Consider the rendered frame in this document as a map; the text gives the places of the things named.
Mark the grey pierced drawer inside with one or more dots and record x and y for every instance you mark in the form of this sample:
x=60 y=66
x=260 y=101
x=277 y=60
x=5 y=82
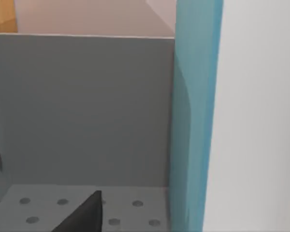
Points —
x=82 y=111

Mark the wooden cupboard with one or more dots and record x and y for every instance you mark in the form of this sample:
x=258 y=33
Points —
x=2 y=15

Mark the light blue drawer front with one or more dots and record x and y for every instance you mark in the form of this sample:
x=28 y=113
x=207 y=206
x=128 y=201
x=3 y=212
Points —
x=195 y=108

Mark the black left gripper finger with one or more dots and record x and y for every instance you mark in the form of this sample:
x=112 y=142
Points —
x=90 y=215

